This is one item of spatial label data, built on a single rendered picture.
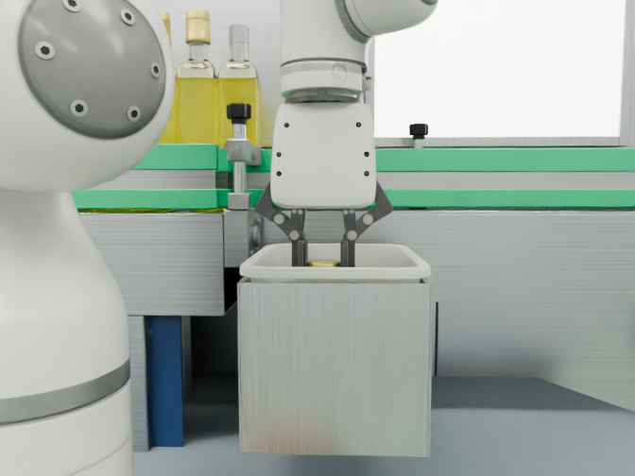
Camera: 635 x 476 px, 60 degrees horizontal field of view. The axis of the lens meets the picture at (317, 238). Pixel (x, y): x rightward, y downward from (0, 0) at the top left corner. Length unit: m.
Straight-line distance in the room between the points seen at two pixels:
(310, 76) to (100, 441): 0.33
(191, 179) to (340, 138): 0.24
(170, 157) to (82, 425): 0.42
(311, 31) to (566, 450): 0.59
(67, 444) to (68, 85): 0.19
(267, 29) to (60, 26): 0.71
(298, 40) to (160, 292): 0.35
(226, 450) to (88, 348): 0.44
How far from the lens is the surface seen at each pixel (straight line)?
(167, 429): 0.77
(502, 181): 0.80
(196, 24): 0.84
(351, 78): 0.52
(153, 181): 0.71
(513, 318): 1.03
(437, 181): 0.78
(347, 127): 0.52
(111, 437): 0.37
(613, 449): 0.84
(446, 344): 1.01
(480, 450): 0.78
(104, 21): 0.29
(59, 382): 0.33
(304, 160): 0.52
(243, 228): 0.66
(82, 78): 0.27
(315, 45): 0.51
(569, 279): 0.82
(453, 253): 0.77
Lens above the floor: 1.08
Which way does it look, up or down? 5 degrees down
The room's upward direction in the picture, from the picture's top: straight up
